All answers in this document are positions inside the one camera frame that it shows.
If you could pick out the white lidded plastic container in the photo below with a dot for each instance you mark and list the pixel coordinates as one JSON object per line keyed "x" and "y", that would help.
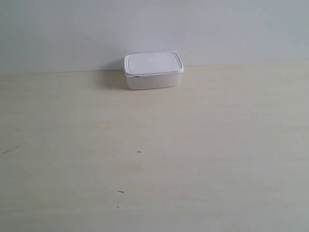
{"x": 153, "y": 70}

